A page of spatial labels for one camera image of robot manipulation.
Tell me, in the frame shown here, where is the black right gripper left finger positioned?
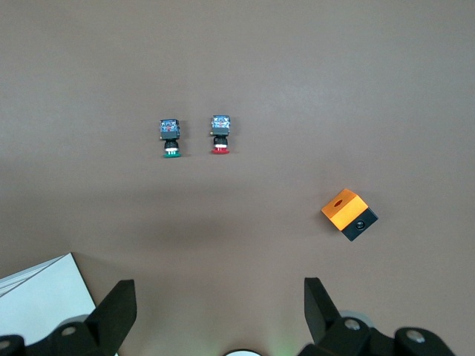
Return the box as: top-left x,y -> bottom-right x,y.
0,279 -> 137,356

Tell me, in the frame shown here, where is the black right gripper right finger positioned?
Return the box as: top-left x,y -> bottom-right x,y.
298,277 -> 456,356

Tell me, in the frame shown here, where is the red push button switch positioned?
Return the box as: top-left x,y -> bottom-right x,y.
209,113 -> 232,156

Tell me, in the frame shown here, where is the white drawer cabinet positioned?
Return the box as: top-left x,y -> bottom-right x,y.
0,251 -> 98,348

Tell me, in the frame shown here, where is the orange and black button box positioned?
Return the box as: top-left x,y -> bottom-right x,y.
320,188 -> 380,243

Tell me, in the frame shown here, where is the brown table cover mat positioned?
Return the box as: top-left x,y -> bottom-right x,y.
0,0 -> 475,356

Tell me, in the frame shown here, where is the green push button switch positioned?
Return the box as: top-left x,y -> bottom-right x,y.
158,118 -> 183,159

